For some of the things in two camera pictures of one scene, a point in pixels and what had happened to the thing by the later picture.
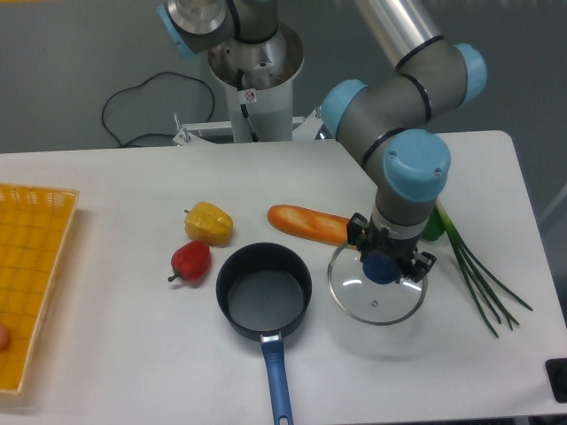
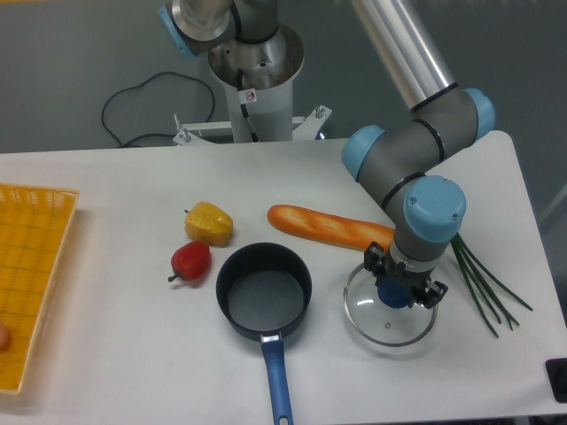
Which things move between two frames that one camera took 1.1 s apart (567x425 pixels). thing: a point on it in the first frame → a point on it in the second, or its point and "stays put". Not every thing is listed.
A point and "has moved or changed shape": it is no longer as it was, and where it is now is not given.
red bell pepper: [191, 261] stays put
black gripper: [404, 251] → [374, 256]
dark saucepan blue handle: [265, 290] stays put
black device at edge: [556, 370] stays put
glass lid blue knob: [368, 291] has moved or changed shape
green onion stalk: [479, 274] stays put
